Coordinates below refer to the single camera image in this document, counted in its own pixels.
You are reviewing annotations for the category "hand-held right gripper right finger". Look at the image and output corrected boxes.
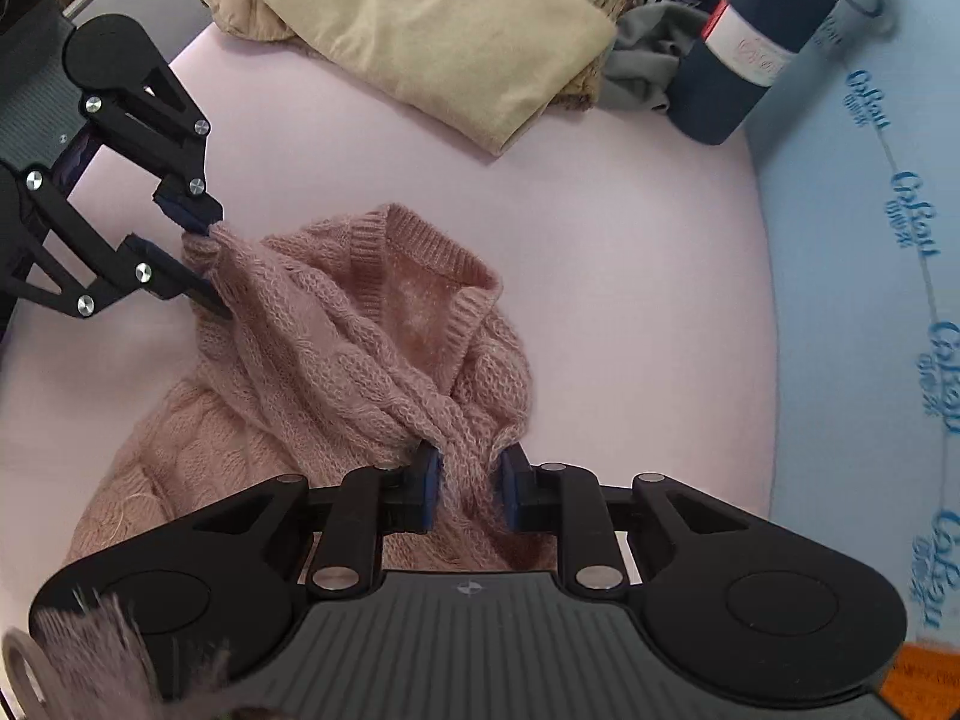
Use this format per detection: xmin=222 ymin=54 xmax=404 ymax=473
xmin=499 ymin=444 xmax=758 ymax=605

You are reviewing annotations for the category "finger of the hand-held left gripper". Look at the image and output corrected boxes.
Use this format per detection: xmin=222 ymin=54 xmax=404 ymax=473
xmin=0 ymin=167 xmax=233 ymax=320
xmin=79 ymin=67 xmax=224 ymax=233

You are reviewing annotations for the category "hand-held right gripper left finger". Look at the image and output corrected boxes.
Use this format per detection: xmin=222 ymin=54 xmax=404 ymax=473
xmin=161 ymin=441 xmax=440 ymax=601

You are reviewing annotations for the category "pink cable-knit sweater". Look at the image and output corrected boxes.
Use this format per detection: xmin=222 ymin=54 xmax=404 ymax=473
xmin=64 ymin=202 xmax=537 ymax=586

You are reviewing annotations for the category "beige folded cloth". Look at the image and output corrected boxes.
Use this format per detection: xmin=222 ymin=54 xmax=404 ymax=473
xmin=201 ymin=0 xmax=617 ymax=158

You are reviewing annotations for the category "large light blue box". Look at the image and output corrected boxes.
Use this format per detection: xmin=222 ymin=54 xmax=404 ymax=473
xmin=739 ymin=0 xmax=960 ymax=661

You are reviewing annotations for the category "grey cloth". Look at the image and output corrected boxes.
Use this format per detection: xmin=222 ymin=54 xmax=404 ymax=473
xmin=600 ymin=2 xmax=710 ymax=115

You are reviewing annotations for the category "navy cylinder container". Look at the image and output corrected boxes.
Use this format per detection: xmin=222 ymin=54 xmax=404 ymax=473
xmin=666 ymin=0 xmax=886 ymax=147

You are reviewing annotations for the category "orange printed box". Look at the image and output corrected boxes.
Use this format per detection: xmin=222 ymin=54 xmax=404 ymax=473
xmin=881 ymin=641 xmax=960 ymax=720

